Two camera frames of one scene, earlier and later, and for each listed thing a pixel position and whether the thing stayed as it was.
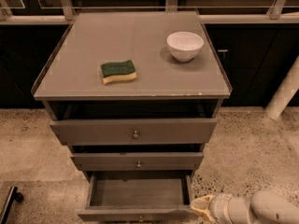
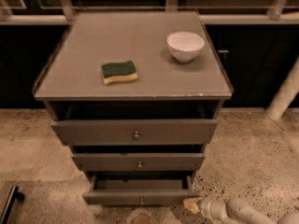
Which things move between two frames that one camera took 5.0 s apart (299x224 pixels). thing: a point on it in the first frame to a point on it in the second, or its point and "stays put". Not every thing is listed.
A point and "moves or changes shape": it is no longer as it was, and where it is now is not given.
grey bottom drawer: x=137 y=197 moves or changes shape
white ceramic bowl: x=184 y=45 stays put
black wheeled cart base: x=14 y=196 stays put
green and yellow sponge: x=120 y=71 stays put
